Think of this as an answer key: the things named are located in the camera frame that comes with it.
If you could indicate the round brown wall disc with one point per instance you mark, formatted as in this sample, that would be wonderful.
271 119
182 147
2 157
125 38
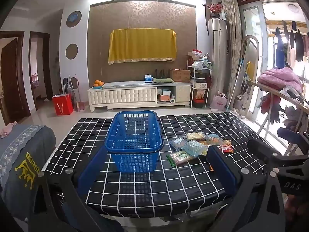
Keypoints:
71 51

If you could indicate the red chip packet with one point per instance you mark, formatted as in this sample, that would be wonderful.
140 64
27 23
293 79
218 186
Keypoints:
225 147

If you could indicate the black white checkered tablecloth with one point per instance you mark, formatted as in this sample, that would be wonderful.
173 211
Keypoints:
183 183

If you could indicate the blue tissue box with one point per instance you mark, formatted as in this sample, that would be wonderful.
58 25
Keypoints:
149 78

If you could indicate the row of hanging clothes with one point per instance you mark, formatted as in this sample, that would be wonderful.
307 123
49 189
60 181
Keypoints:
293 43

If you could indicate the white shelf rack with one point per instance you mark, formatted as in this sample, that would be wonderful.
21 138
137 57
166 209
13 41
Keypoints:
201 84

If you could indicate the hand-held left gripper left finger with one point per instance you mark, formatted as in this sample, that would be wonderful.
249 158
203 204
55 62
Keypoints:
89 174

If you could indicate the brown door frame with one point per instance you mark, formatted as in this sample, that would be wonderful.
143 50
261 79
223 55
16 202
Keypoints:
47 65

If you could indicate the pink gift bag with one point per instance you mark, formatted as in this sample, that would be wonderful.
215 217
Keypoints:
218 101

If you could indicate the pink cloth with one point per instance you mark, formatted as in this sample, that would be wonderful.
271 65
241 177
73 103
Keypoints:
7 130

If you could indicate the orange snack packet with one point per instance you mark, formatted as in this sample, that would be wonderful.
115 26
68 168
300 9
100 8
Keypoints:
213 140

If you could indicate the white standing air conditioner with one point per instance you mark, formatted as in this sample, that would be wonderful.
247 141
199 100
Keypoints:
218 58

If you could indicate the purple cracker packet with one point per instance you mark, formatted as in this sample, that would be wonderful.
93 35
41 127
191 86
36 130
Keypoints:
195 136

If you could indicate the brown wooden door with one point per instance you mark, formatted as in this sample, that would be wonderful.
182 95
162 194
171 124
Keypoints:
12 77

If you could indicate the patterned beige curtain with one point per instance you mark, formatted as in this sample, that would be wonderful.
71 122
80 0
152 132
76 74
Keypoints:
231 41

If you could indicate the orange box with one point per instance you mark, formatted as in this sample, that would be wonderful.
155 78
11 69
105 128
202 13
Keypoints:
165 98

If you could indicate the pink quilt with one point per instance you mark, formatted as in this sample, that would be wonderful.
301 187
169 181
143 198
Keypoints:
280 77

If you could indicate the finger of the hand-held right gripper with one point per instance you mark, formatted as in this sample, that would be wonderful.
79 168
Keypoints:
262 148

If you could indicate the green cracker packet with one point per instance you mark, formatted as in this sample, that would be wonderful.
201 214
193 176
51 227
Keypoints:
181 157

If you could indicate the vase of red flowers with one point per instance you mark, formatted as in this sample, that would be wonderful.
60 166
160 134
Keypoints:
215 8

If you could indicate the blue plastic basket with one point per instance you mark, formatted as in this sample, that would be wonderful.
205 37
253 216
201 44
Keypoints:
134 135

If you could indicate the cardboard box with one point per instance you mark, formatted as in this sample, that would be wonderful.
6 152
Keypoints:
179 75

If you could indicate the red dustpan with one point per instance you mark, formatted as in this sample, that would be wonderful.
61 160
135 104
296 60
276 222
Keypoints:
79 106

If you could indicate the standing oval mirror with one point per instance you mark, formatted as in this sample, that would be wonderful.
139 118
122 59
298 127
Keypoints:
249 77

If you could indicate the green folded cloth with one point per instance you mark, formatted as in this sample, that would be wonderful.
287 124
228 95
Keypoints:
163 80

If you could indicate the white tv cabinet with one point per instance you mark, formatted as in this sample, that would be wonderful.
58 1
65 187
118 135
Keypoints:
125 95

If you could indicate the round blue wall plate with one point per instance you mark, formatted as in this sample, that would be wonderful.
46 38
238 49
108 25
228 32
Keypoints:
73 18

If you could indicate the grey chair cover crown print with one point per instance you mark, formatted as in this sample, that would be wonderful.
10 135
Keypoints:
17 154

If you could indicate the yellow cloth cover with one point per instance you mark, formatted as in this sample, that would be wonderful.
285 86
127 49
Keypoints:
141 44

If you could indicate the pile of oranges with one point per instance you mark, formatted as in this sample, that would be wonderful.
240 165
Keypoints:
97 83

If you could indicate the metal drying rack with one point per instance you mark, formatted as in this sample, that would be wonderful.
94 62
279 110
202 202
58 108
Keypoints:
268 87

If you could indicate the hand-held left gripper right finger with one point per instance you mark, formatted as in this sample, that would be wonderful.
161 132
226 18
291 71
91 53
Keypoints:
222 166

